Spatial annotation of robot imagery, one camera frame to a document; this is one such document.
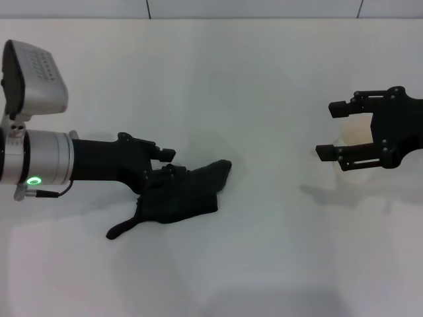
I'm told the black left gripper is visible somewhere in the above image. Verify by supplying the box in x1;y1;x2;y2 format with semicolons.
71;131;186;199

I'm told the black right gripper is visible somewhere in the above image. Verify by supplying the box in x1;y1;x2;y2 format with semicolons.
315;86;423;172

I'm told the white paper cup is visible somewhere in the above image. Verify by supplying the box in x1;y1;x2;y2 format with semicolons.
332;117;376;183

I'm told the dark blue rag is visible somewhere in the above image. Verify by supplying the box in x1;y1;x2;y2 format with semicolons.
105;158;233;241

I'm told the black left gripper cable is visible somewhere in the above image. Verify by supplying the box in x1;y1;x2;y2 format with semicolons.
13;182;73;201

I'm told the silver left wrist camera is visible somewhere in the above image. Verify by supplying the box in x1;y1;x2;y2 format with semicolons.
1;39;69;122

